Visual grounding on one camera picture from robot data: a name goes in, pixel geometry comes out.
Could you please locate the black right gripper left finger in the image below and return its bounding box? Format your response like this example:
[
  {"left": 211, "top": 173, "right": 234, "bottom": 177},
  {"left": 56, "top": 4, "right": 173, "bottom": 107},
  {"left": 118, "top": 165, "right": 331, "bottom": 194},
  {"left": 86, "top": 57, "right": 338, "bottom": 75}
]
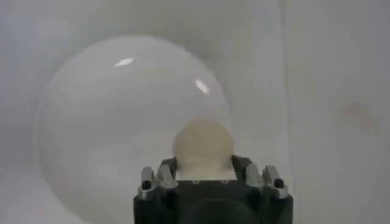
[{"left": 136, "top": 156, "right": 179, "bottom": 201}]

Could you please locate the white steamed bun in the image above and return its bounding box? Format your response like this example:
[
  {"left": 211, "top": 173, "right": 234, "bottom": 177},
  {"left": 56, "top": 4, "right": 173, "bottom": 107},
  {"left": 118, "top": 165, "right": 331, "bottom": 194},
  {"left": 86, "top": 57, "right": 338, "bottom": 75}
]
[{"left": 171, "top": 118, "right": 235, "bottom": 178}]

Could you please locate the white plate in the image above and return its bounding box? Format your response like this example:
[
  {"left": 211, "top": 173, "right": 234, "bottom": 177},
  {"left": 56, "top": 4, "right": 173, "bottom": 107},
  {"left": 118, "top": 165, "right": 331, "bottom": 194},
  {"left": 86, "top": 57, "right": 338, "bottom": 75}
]
[{"left": 34, "top": 34, "right": 236, "bottom": 224}]

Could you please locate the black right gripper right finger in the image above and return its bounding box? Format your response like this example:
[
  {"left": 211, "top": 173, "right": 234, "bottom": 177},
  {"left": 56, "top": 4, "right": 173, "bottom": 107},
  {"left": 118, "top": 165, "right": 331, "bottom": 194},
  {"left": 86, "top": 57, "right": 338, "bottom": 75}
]
[{"left": 231, "top": 154, "right": 289, "bottom": 200}]

